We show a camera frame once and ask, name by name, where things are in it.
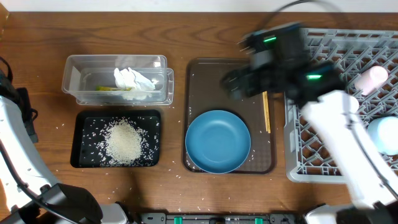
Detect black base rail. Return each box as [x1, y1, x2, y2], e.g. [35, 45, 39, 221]
[139, 212, 305, 224]

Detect dark brown serving tray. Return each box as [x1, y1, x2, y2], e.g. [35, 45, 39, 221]
[184, 58, 276, 174]

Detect black waste tray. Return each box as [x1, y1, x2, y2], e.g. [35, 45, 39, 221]
[70, 110, 161, 168]

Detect light blue small bowl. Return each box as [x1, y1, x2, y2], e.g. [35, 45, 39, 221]
[368, 116, 397, 156]

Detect clear plastic waste bin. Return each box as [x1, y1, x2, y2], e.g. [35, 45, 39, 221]
[62, 55, 175, 106]

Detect wooden chopstick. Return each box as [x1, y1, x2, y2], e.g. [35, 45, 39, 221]
[264, 91, 271, 134]
[262, 92, 267, 130]

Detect pile of white rice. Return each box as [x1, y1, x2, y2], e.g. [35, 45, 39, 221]
[95, 117, 159, 167]

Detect cream white cup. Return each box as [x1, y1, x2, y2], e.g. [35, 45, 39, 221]
[349, 95, 359, 113]

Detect yellow green snack wrapper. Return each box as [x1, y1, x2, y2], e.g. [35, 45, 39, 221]
[95, 86, 132, 91]

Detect dark blue plate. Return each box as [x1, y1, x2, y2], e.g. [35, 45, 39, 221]
[185, 110, 251, 174]

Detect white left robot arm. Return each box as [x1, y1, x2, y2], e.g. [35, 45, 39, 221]
[1, 67, 133, 224]

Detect white tissue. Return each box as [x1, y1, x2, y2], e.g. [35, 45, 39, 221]
[114, 67, 155, 91]

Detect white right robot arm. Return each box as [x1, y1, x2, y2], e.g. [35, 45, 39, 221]
[221, 23, 397, 223]

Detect pink cup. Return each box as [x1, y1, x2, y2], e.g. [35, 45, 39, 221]
[354, 66, 388, 95]

